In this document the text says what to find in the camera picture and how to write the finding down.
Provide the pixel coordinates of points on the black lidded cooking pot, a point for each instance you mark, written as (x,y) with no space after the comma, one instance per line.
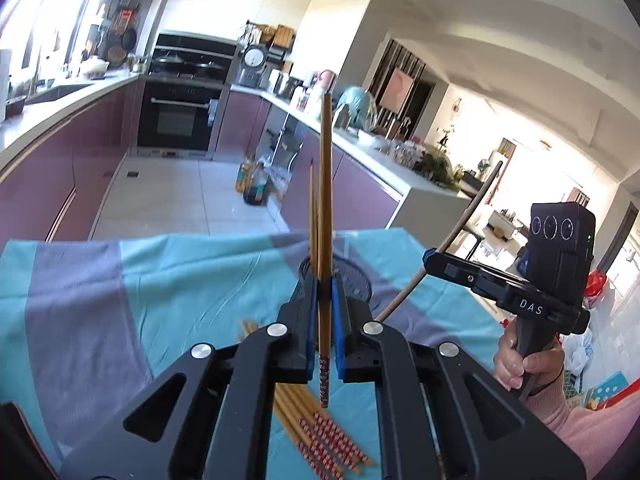
(209,70)
(167,62)

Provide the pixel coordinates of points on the bamboo chopstick red patterned end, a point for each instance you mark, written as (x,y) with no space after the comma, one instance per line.
(475,205)
(312,210)
(326,185)

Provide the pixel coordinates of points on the kitchen window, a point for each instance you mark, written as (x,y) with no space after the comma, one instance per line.
(45,5)

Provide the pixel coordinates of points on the white dining table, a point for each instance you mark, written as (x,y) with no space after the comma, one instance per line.
(507,230)

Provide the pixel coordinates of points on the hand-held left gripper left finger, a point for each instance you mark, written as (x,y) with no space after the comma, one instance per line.
(312,320)

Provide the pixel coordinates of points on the oil bottles on floor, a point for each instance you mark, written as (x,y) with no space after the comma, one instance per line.
(256,187)

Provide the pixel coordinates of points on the wooden cutting boards on rack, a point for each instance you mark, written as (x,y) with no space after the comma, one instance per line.
(284,36)

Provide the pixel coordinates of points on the red bag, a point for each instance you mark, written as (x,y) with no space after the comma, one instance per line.
(595,284)

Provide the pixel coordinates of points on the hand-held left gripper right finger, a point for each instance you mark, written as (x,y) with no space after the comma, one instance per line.
(338,320)

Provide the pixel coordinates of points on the black mesh utensil holder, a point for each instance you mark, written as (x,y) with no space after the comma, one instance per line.
(354,280)

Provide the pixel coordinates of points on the person's right forearm pink sleeve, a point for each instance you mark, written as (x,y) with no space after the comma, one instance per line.
(590,430)

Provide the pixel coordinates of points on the pink wall picture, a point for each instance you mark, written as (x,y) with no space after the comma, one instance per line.
(397,90)

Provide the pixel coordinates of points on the yellow cooking oil bottle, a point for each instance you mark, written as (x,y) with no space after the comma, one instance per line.
(245,172)

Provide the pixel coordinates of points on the hanging black frying pans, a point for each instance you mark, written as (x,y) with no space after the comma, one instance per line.
(122,35)

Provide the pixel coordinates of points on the woven basket bowl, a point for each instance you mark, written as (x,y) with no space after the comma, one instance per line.
(94,67)

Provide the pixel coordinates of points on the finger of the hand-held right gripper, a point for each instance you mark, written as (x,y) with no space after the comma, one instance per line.
(460,272)

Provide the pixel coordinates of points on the teal and grey tablecloth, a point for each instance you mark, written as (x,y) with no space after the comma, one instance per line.
(175,280)

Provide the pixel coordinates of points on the stainless steel stock pot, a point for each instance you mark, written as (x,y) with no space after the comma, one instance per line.
(286,85)

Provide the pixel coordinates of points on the white plastic bag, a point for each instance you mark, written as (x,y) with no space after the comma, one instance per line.
(579,355)

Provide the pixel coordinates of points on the colourful dotted box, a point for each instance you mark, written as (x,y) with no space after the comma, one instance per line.
(607,392)

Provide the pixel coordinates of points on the pink base cabinet row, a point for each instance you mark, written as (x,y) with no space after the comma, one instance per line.
(360,180)

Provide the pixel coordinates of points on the black built-in oven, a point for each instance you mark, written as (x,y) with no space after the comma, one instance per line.
(175,115)

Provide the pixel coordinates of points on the green potted plant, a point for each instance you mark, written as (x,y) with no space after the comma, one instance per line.
(440,167)

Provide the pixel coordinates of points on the pale green countertop appliance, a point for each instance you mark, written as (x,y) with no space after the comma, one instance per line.
(356,107)

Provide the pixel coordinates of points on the person's right hand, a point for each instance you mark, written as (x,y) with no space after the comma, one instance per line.
(505,365)

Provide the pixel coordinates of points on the clear plastic bag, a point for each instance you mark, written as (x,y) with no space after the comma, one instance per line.
(276,180)

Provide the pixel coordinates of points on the pink electric kettle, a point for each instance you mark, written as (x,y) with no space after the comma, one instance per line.
(326,79)

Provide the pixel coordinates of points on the pile of bamboo chopsticks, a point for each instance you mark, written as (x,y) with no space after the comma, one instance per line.
(320,435)

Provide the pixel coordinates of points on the pink base cabinet with sink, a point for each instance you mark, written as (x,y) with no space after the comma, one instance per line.
(65,160)

